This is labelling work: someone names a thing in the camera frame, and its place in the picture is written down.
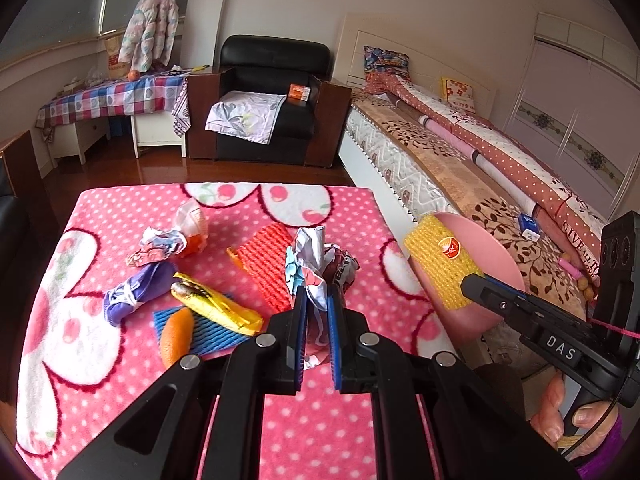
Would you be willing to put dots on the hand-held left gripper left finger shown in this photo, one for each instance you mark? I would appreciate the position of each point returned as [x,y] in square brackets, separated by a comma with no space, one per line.
[300,340]

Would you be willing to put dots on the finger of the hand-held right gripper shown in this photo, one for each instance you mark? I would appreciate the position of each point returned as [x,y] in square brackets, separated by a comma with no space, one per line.
[492,295]

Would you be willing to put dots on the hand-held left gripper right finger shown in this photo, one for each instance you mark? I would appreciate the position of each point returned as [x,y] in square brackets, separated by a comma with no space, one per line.
[336,340]

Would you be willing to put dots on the pink plastic bin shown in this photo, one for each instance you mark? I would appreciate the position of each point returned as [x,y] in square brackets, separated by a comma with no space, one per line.
[487,255]

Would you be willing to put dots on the yellow foam fruit net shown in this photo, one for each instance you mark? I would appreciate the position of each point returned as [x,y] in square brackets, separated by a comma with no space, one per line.
[440,265]

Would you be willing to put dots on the patterned wrapper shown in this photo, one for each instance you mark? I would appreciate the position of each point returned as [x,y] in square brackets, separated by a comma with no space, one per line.
[307,255]

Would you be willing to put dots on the clear plastic bag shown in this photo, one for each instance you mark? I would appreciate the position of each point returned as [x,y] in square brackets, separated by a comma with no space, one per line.
[192,227]

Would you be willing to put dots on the person's right hand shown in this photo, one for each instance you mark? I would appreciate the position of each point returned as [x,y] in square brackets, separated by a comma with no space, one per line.
[547,410]

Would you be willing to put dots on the brown crumpled wrapper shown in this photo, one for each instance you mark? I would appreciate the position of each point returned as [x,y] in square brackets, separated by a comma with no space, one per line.
[345,265]

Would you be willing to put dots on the blue box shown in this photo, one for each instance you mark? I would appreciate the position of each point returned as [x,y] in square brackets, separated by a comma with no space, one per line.
[529,226]

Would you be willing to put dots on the orange foam fruit net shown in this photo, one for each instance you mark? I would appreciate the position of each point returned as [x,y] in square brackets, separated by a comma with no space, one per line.
[265,265]

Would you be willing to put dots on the pink marker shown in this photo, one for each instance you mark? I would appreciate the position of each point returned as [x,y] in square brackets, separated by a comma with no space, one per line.
[571,266]

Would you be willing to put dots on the yellow banana peel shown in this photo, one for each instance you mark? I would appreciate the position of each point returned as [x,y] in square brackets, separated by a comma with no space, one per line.
[220,307]

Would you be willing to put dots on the blue foam fruit net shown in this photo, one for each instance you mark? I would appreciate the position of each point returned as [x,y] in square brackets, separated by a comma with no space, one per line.
[210,337]

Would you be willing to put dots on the large orange peel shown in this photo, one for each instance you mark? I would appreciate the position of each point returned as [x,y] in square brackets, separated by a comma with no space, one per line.
[177,340]

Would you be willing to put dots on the leaf pattern bed sheet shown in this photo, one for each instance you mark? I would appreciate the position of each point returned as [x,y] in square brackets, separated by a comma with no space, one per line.
[450,180]

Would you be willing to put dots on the dotted quilt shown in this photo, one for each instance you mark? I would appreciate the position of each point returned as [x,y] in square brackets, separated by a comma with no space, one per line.
[525,160]

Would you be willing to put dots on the purple wrapper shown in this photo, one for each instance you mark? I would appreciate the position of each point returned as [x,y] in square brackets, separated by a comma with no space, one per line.
[140,290]

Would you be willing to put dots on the pink rolled mat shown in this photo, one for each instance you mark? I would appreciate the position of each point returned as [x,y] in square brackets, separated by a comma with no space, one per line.
[450,130]

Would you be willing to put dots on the white crumpled wrapper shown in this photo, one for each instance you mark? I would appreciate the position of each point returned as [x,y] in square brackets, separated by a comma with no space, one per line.
[155,245]

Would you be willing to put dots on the white wardrobe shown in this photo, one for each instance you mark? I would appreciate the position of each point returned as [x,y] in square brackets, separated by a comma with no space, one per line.
[575,110]

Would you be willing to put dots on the yellow pillow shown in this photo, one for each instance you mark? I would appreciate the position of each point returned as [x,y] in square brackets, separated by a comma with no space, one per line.
[457,91]

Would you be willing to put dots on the floral cloth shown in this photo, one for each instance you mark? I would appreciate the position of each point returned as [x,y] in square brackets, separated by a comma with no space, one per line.
[245,117]

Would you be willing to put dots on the pink dotted blanket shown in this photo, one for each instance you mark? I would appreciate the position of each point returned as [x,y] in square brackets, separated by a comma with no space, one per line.
[100,210]

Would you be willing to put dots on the orange box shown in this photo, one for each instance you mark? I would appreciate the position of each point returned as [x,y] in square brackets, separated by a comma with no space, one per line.
[299,95]

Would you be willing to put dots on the white desk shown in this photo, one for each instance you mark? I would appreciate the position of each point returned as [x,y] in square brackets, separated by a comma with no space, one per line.
[155,132]

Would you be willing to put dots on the colourful pillow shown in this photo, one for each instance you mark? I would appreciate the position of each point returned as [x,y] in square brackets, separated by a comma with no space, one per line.
[387,62]

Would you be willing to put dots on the black armchair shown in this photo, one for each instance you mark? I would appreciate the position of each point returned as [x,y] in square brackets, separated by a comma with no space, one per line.
[270,60]

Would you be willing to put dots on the white headboard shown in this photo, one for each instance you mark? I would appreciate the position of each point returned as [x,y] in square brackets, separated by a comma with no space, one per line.
[360,35]

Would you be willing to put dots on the checked tablecloth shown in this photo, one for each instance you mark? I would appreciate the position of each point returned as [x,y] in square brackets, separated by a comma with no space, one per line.
[115,97]

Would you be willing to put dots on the orange fruit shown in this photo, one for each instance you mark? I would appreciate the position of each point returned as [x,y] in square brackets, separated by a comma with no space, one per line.
[133,74]

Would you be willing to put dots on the paper bag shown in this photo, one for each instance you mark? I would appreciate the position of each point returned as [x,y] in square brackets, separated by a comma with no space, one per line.
[116,57]

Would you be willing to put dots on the hanging padded jacket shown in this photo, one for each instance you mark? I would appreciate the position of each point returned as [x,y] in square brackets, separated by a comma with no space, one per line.
[150,25]

